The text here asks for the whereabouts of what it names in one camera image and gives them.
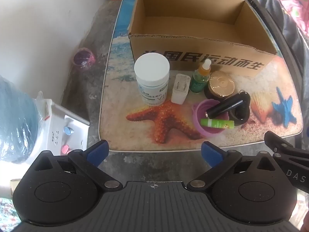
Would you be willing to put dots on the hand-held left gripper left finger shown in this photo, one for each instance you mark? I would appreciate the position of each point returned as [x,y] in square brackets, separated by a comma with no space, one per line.
[97,153]

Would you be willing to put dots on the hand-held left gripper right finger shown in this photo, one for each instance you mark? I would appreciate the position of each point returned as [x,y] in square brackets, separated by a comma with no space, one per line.
[212,156]

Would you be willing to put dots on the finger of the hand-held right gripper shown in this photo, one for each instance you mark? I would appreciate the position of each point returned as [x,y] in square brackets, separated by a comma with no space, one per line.
[277,145]

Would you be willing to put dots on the green lip balm tube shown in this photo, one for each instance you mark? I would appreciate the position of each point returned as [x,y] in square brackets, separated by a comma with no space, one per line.
[217,123]

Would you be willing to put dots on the purple plastic lid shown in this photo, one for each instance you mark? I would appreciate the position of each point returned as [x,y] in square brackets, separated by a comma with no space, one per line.
[200,111]

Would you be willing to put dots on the black cylindrical tube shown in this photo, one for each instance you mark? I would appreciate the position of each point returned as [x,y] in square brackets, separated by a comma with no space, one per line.
[224,106]

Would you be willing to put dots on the green dropper bottle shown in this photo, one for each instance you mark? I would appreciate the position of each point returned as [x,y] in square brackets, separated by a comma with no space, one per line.
[198,82]

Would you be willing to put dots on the brown cardboard box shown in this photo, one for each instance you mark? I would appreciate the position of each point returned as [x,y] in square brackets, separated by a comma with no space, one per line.
[169,50]

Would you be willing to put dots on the black tape roll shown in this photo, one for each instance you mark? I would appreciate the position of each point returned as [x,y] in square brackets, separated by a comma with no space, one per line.
[243,116]

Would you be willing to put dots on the white water dispenser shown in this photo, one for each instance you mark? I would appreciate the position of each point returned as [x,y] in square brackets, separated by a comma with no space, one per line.
[58,116]

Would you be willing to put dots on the white charger adapter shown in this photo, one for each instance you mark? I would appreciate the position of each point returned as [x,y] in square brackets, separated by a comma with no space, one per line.
[179,94]

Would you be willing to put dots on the gold lid jar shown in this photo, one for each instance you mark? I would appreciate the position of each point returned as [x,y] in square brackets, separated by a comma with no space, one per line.
[221,83]

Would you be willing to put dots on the blue wrapped bundle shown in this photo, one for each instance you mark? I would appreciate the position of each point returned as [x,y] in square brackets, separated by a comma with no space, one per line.
[17,120]

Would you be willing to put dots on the white pill bottle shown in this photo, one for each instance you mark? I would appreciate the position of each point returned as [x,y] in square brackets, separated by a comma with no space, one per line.
[152,77]

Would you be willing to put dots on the floral patterned cloth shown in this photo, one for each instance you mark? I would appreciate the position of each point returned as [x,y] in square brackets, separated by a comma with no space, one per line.
[6,210]

